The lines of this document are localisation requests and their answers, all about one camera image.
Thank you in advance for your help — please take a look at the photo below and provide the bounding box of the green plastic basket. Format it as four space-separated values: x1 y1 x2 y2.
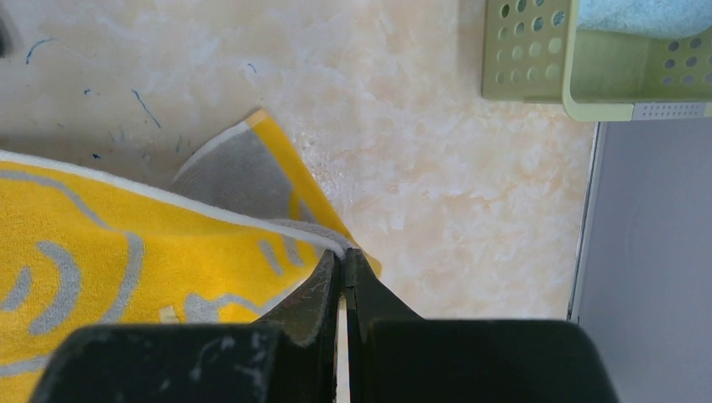
481 1 711 122

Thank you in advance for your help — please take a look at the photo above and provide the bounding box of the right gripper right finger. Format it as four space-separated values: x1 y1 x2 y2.
344 249 617 402

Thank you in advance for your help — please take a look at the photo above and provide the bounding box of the light blue towel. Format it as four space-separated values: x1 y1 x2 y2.
578 0 711 39

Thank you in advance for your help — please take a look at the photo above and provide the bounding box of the yellow grey towel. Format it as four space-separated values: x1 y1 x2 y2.
1 110 356 402

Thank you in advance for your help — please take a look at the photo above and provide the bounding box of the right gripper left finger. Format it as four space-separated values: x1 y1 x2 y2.
30 252 341 402

